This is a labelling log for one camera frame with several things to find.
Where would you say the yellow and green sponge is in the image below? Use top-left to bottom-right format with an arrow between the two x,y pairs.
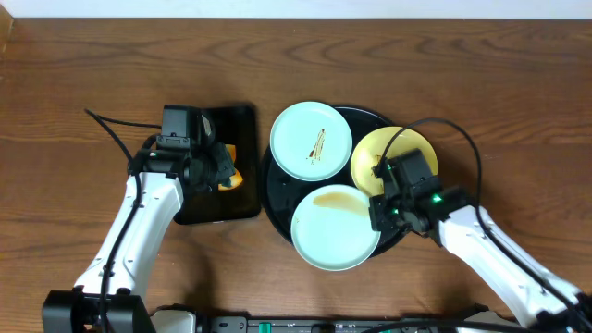
218,144 -> 243,191

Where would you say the light blue plate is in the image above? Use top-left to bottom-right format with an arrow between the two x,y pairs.
269,101 -> 353,181
290,184 -> 381,271

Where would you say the yellow plate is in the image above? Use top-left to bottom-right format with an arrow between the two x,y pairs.
351,126 -> 438,197

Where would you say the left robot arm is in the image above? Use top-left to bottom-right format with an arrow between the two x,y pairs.
42,137 -> 237,332

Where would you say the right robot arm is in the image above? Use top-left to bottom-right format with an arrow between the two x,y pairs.
369,188 -> 591,332

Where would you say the black rectangular water tray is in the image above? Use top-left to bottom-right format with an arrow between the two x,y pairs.
174,105 -> 261,225

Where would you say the round black tray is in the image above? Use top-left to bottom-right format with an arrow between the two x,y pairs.
258,105 -> 394,245

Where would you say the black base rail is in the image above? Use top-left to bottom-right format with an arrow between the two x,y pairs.
152,302 -> 514,333

